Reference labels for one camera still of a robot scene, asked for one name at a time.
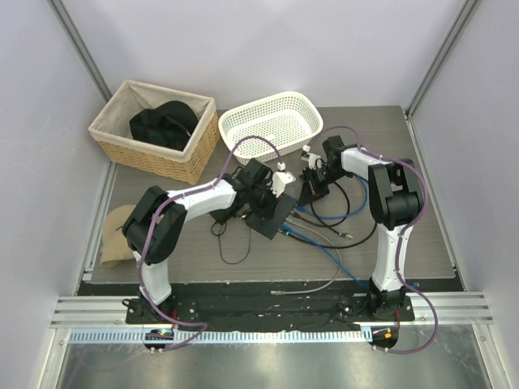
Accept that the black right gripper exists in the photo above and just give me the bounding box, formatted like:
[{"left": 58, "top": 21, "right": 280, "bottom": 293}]
[{"left": 298, "top": 167, "right": 348, "bottom": 209}]

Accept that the black ethernet cable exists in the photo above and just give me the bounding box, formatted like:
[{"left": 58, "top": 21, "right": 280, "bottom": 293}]
[{"left": 294, "top": 177, "right": 378, "bottom": 249}]

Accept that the black network switch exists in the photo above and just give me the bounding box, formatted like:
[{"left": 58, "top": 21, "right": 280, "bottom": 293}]
[{"left": 246, "top": 194, "right": 297, "bottom": 239}]

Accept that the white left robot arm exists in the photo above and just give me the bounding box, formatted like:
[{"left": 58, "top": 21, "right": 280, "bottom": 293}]
[{"left": 122, "top": 159, "right": 287, "bottom": 323}]

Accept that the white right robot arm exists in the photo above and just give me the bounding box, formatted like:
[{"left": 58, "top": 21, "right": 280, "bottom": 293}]
[{"left": 298, "top": 135, "right": 425, "bottom": 320}]

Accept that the black power adapter brick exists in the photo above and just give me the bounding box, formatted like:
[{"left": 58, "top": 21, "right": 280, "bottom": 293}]
[{"left": 209, "top": 208, "right": 237, "bottom": 224}]

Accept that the white perforated plastic basket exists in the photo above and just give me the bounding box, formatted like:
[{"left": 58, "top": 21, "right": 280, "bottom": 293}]
[{"left": 218, "top": 92, "right": 324, "bottom": 165}]

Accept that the black cap in basket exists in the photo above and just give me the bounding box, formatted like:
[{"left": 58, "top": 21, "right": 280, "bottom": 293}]
[{"left": 129, "top": 100, "right": 199, "bottom": 152}]

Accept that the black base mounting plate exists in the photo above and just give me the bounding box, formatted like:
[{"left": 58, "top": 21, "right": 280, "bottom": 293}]
[{"left": 124, "top": 293, "right": 415, "bottom": 325}]

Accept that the beige cap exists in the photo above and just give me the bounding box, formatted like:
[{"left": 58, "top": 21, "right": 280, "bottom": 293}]
[{"left": 100, "top": 204, "right": 135, "bottom": 268}]

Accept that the wicker basket with liner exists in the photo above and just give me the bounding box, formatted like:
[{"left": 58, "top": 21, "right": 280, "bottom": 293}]
[{"left": 88, "top": 80, "right": 220, "bottom": 184}]

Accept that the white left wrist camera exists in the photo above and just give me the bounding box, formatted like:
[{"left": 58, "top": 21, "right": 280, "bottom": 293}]
[{"left": 270, "top": 162, "right": 296, "bottom": 198}]

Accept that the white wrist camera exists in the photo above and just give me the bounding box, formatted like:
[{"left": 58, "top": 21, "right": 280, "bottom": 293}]
[
  {"left": 270, "top": 162, "right": 296, "bottom": 198},
  {"left": 301, "top": 145, "right": 322, "bottom": 170}
]

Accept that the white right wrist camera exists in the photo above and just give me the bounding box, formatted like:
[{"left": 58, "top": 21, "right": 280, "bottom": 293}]
[{"left": 301, "top": 145, "right": 322, "bottom": 170}]

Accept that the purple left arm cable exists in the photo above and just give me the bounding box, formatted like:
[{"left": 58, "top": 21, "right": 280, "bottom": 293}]
[{"left": 135, "top": 135, "right": 285, "bottom": 352}]

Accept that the thin black adapter cord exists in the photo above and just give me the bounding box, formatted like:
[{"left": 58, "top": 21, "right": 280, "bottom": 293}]
[{"left": 209, "top": 214, "right": 252, "bottom": 265}]

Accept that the grey ethernet cable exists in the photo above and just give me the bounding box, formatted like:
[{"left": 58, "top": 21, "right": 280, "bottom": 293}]
[{"left": 270, "top": 218, "right": 345, "bottom": 296}]

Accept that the aluminium front rail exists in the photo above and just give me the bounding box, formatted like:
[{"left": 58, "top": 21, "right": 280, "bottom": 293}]
[{"left": 51, "top": 292, "right": 493, "bottom": 344}]

